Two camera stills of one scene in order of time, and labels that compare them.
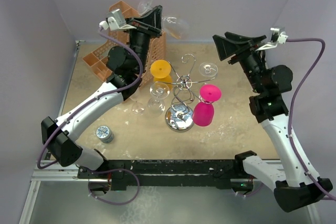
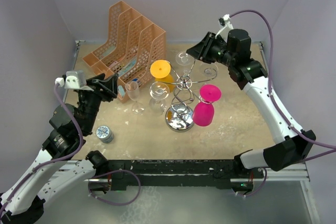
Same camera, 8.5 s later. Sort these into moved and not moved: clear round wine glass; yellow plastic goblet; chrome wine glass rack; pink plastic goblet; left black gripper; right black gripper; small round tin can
Moved: left black gripper; right black gripper
Not moved: small round tin can; chrome wine glass rack; yellow plastic goblet; pink plastic goblet; clear round wine glass
